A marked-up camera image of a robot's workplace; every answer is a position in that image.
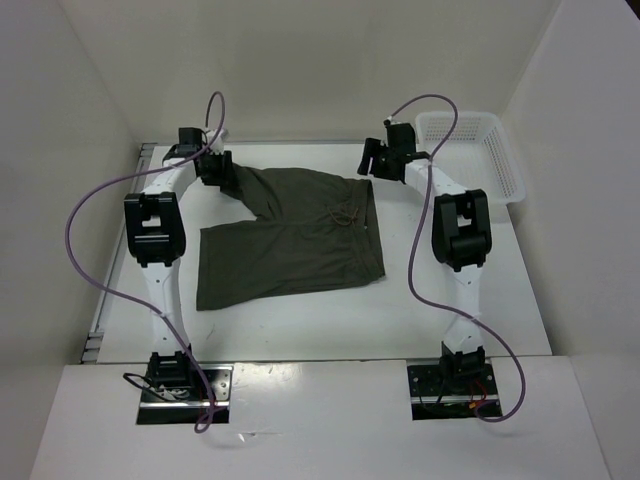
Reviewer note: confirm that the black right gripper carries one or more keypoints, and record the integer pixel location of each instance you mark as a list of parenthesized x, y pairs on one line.
[(372, 149)]

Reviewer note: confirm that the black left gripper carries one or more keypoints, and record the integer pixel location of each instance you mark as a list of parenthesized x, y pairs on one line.
[(226, 176)]

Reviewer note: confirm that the olive green shorts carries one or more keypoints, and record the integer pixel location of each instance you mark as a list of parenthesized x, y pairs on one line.
[(311, 232)]

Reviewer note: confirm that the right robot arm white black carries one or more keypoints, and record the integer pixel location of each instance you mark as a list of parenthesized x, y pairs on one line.
[(461, 240)]

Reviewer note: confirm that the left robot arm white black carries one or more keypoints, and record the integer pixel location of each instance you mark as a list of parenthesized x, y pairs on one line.
[(157, 240)]

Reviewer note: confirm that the white perforated plastic basket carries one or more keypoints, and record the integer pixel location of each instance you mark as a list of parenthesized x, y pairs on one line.
[(472, 152)]

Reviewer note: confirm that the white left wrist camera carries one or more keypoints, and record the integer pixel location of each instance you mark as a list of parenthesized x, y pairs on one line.
[(215, 140)]

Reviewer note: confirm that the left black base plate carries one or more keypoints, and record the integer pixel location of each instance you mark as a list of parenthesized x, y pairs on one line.
[(163, 405)]

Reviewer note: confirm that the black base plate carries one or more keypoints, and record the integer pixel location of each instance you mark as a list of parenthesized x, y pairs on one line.
[(433, 398), (163, 405)]

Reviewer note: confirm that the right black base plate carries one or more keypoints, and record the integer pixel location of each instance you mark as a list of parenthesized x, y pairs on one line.
[(433, 398)]

